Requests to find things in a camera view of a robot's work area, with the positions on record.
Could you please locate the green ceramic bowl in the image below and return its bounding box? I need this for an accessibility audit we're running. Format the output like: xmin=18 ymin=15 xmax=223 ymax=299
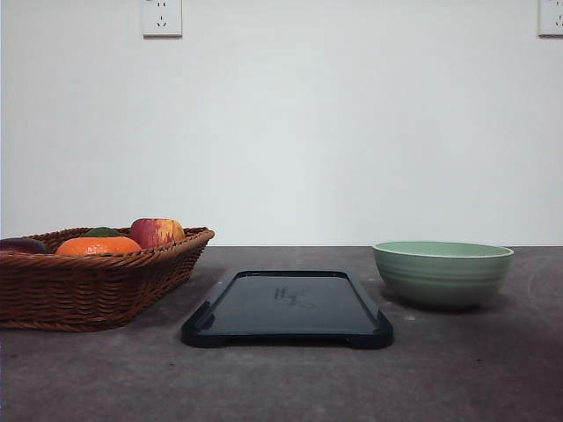
xmin=373 ymin=240 xmax=514 ymax=307

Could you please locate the brown wicker basket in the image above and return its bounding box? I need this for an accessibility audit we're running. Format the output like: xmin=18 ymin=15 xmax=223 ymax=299
xmin=0 ymin=227 xmax=216 ymax=331

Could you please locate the dark rectangular tray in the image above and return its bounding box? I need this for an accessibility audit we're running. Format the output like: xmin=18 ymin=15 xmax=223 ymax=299
xmin=181 ymin=270 xmax=393 ymax=348

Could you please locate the red yellow apple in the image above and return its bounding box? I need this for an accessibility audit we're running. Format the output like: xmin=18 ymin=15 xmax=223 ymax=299
xmin=130 ymin=217 xmax=186 ymax=248

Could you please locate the green avocado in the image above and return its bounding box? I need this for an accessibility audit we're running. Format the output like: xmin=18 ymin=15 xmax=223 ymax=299
xmin=84 ymin=227 xmax=120 ymax=237

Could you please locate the orange fruit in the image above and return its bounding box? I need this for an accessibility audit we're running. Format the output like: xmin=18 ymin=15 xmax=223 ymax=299
xmin=55 ymin=236 xmax=143 ymax=255

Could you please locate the dark red apple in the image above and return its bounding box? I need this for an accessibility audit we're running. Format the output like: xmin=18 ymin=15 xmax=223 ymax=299
xmin=0 ymin=237 xmax=47 ymax=254

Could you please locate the white wall socket left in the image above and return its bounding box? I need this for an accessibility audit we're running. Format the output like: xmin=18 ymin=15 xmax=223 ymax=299
xmin=141 ymin=0 xmax=183 ymax=42

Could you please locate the white wall socket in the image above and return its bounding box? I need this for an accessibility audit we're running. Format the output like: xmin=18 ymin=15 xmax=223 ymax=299
xmin=535 ymin=0 xmax=563 ymax=42
xmin=141 ymin=0 xmax=183 ymax=42

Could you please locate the white wall socket right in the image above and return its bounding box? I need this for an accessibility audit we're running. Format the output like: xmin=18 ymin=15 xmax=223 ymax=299
xmin=535 ymin=0 xmax=563 ymax=42

